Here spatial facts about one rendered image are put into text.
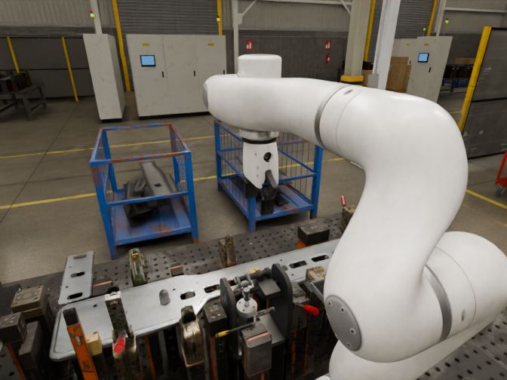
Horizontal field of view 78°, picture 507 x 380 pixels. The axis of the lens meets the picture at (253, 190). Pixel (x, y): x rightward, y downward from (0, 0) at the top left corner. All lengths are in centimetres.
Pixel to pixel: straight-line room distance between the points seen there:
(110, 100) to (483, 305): 856
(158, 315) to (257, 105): 79
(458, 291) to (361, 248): 10
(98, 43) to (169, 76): 168
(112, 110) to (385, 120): 850
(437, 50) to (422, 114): 1093
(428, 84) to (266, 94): 1084
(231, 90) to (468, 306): 42
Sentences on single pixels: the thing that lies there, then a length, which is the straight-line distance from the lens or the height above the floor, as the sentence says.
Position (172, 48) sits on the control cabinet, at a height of 169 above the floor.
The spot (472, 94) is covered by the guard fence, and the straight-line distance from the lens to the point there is 550.
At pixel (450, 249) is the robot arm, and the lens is 39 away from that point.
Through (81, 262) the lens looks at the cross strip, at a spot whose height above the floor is 100.
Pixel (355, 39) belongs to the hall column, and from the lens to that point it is 819.
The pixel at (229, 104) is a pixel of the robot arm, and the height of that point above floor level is 169.
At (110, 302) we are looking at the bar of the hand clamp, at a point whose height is 120.
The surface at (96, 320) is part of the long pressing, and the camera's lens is 117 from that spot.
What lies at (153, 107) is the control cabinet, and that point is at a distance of 878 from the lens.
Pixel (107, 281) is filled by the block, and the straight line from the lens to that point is 133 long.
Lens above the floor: 178
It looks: 25 degrees down
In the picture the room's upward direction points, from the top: straight up
